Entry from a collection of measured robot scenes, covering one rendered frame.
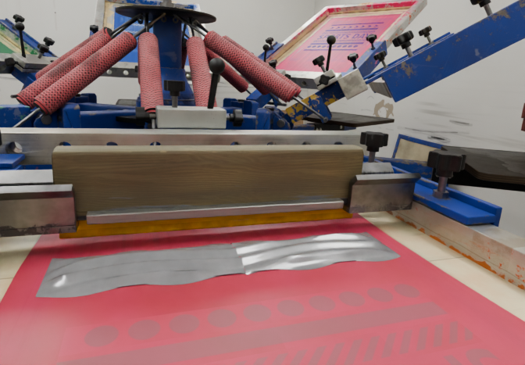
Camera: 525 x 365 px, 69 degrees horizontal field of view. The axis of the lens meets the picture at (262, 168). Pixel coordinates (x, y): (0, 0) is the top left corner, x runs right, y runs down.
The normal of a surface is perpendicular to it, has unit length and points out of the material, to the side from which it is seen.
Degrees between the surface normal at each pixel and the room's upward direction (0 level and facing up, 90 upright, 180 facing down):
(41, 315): 0
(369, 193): 90
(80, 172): 90
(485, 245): 90
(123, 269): 32
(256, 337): 0
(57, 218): 90
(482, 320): 0
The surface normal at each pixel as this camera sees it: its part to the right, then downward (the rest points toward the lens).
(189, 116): 0.31, 0.24
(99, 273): 0.31, -0.72
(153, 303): 0.05, -0.97
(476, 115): -0.95, 0.02
